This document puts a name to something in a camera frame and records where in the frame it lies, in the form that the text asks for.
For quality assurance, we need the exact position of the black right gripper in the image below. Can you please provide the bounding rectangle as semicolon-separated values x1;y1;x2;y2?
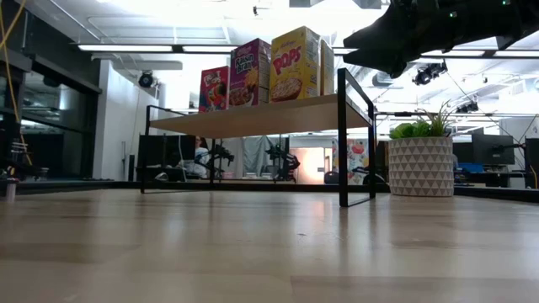
343;0;498;64

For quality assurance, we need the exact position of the magenta Raisin Bran cereal box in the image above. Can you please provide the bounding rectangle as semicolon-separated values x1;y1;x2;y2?
229;37;273;109

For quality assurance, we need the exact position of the red Froot Loops cereal box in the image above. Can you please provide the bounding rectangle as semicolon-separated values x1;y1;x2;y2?
198;65;232;114

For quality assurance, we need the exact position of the black ceiling spotlight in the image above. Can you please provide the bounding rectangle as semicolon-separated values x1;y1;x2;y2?
412;61;448;87
137;70;160;89
456;99;480;114

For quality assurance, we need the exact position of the green artificial plant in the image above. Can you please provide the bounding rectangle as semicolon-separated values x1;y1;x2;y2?
387;100;455;141

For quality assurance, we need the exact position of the colourful hanging fabric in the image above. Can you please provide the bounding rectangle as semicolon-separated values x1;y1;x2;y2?
347;138;376;185

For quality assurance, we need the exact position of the white triangle-pattern plant pot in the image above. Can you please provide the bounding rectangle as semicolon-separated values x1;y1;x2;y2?
387;136;455;198

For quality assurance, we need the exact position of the blue bin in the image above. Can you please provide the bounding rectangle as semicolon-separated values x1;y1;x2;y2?
456;162;484;174

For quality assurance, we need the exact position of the black computer monitor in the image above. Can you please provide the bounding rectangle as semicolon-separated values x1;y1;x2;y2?
471;133;515;166

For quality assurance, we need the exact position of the person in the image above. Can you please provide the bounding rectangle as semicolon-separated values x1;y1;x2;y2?
184;136;211;178

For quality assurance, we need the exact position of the small white cylinder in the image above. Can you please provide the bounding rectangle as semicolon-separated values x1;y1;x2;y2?
4;178;18;202

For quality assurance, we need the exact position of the wooden shelf with black frame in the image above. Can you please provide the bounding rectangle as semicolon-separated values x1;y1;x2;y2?
141;66;378;209

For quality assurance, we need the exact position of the black metal rig frame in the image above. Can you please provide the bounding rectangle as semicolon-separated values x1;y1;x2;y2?
0;138;539;204

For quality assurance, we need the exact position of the yellow cable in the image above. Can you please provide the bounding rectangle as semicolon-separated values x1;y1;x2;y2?
0;0;34;168

